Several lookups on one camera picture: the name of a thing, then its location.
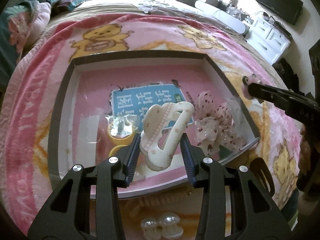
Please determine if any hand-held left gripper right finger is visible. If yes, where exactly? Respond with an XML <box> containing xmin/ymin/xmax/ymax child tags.
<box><xmin>180</xmin><ymin>132</ymin><xmax>293</xmax><ymax>240</ymax></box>

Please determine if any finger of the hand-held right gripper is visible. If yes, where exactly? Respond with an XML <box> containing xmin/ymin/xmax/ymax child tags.
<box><xmin>248</xmin><ymin>82</ymin><xmax>292</xmax><ymax>107</ymax></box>

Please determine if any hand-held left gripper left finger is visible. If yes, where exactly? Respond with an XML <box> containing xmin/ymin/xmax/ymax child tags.
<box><xmin>27</xmin><ymin>133</ymin><xmax>140</xmax><ymax>240</ymax></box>

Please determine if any spotted fabric hair bow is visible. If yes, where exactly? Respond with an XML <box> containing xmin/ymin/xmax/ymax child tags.
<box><xmin>194</xmin><ymin>119</ymin><xmax>247</xmax><ymax>153</ymax></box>
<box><xmin>242</xmin><ymin>74</ymin><xmax>262</xmax><ymax>100</ymax></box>
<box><xmin>195</xmin><ymin>90</ymin><xmax>237</xmax><ymax>123</ymax></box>

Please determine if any white hair claw clip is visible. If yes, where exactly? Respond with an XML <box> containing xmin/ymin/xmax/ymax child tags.
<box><xmin>139</xmin><ymin>101</ymin><xmax>194</xmax><ymax>172</ymax></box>

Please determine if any pink shallow box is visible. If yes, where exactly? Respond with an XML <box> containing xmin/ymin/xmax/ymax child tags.
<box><xmin>47</xmin><ymin>50</ymin><xmax>262</xmax><ymax>200</ymax></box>

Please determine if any person's right hand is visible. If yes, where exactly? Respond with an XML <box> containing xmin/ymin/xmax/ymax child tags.
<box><xmin>296</xmin><ymin>124</ymin><xmax>320</xmax><ymax>193</ymax></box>

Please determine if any dark bag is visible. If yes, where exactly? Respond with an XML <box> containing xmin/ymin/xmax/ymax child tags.
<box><xmin>271</xmin><ymin>57</ymin><xmax>300</xmax><ymax>90</ymax></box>

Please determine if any white dresser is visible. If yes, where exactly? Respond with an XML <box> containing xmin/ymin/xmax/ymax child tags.
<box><xmin>245</xmin><ymin>15</ymin><xmax>292</xmax><ymax>64</ymax></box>

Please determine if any pearl hair clip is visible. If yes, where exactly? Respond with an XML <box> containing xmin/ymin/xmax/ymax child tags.
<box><xmin>140</xmin><ymin>212</ymin><xmax>184</xmax><ymax>240</ymax></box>

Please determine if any white rounded bench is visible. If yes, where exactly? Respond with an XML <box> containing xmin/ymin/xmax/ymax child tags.
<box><xmin>195</xmin><ymin>0</ymin><xmax>249</xmax><ymax>34</ymax></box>

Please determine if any black television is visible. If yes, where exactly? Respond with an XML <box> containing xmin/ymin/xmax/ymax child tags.
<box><xmin>252</xmin><ymin>0</ymin><xmax>303</xmax><ymax>26</ymax></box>

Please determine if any pink bear printed blanket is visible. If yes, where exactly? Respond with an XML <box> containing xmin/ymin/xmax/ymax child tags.
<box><xmin>0</xmin><ymin>14</ymin><xmax>308</xmax><ymax>240</ymax></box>

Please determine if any beige bedspread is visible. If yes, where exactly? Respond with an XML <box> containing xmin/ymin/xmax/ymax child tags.
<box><xmin>47</xmin><ymin>0</ymin><xmax>250</xmax><ymax>45</ymax></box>

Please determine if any purple pillow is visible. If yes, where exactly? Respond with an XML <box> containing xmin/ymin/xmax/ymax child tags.
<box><xmin>51</xmin><ymin>0</ymin><xmax>87</xmax><ymax>12</ymax></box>

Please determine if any floral quilt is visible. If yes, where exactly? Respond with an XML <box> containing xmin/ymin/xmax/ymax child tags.
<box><xmin>0</xmin><ymin>0</ymin><xmax>54</xmax><ymax>60</ymax></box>

